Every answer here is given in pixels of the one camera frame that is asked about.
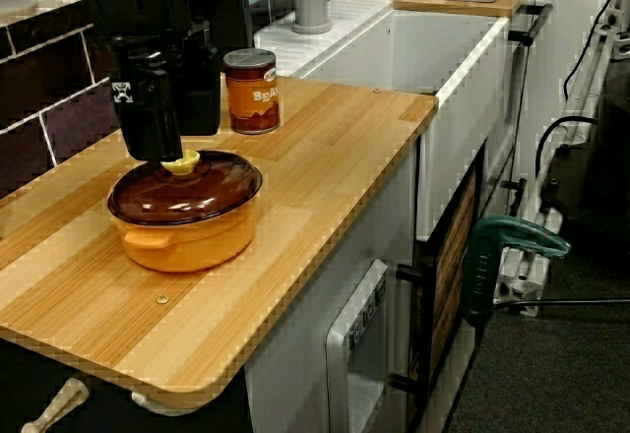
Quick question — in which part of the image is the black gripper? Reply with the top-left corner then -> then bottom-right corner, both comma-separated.
84,0 -> 221,162

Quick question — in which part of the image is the orange beans can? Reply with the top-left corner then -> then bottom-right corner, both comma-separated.
222,48 -> 283,136

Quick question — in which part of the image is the brown lid with yellow knob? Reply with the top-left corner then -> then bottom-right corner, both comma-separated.
106,149 -> 264,227

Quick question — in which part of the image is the orange plastic pot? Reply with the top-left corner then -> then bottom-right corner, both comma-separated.
108,189 -> 262,275

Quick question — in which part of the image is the white toy sink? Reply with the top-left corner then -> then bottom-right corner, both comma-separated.
253,0 -> 512,245

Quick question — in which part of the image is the white toy kitchen cabinet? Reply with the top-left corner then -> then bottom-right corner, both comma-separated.
244,4 -> 547,433

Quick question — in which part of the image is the grey dispenser panel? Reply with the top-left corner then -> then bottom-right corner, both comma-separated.
324,258 -> 390,433

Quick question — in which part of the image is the white peg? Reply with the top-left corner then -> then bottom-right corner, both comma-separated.
20,376 -> 91,433

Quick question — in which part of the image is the wood pattern cabinet door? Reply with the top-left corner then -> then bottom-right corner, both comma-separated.
426,140 -> 488,385

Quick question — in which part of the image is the green clamp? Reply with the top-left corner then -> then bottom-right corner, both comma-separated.
461,216 -> 573,329

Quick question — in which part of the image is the long black door handle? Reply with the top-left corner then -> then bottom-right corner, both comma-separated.
388,254 -> 439,398

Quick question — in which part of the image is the short black door handle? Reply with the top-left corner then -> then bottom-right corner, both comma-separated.
500,176 -> 529,217

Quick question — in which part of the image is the black oven door handle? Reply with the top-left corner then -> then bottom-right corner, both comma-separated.
508,3 -> 555,46

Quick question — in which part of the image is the thick black cable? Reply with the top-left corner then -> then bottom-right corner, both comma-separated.
535,115 -> 600,163

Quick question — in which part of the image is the thin black cable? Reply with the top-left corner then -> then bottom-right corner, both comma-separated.
562,0 -> 622,102

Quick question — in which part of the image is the silver aluminium extrusion frame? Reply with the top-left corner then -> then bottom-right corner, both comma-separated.
493,4 -> 630,317

